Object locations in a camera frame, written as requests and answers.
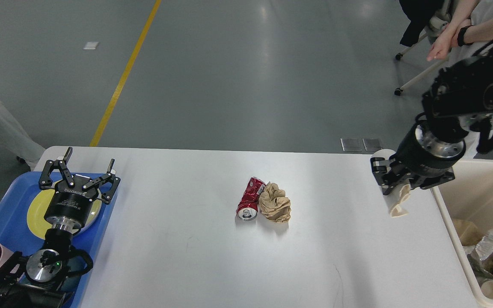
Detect beige plastic bin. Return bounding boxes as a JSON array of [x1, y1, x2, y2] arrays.
[[431, 159, 493, 308]]

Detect white office chair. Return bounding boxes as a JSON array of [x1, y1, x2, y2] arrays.
[[394, 0, 457, 96]]

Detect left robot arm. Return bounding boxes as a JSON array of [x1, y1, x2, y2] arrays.
[[0, 148, 121, 308]]

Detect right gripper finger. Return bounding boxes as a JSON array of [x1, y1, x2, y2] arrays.
[[370, 156, 410, 195], [409, 170, 455, 190]]

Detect large brown paper bag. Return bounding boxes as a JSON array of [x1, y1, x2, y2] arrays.
[[452, 219, 484, 247]]

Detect yellow plastic plate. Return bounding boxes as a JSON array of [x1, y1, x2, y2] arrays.
[[26, 188, 102, 241]]

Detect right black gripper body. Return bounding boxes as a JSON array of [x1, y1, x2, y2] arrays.
[[395, 124, 465, 178]]

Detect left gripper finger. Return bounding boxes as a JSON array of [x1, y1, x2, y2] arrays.
[[82, 158, 121, 204], [39, 148, 75, 190]]

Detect crushed red soda can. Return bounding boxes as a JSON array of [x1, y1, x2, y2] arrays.
[[235, 177, 266, 222]]

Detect person in white shorts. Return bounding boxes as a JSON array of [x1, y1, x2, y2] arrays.
[[427, 0, 493, 66]]

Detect foil sheet with paper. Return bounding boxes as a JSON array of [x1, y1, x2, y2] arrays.
[[463, 229, 493, 279]]

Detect person in light grey trousers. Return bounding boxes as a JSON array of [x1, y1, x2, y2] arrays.
[[0, 101, 45, 171]]

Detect small brown paper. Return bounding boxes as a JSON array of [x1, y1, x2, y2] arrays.
[[258, 183, 291, 223]]

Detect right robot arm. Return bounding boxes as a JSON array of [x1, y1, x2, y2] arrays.
[[370, 40, 493, 195]]

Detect teal green mug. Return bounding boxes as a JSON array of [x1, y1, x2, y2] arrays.
[[60, 255, 86, 292]]

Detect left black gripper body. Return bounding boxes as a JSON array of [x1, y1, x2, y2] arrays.
[[44, 178, 101, 234]]

